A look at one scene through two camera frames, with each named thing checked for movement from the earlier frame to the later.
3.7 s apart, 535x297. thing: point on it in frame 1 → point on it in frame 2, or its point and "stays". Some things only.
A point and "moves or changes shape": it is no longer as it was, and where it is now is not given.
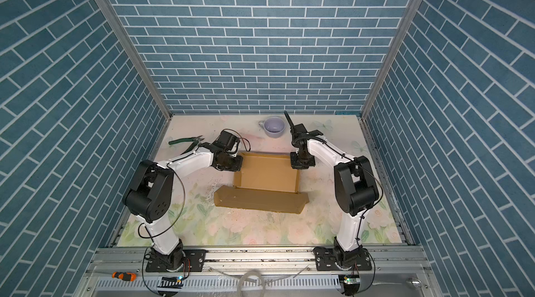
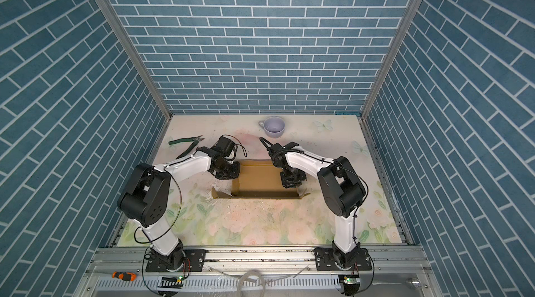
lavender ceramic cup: [274, 127] stays
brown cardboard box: [267, 182] moves or changes shape
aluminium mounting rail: [133, 260] stays
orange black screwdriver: [125, 276] stays
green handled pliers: [195, 140] stays
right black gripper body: [298, 162] → [291, 178]
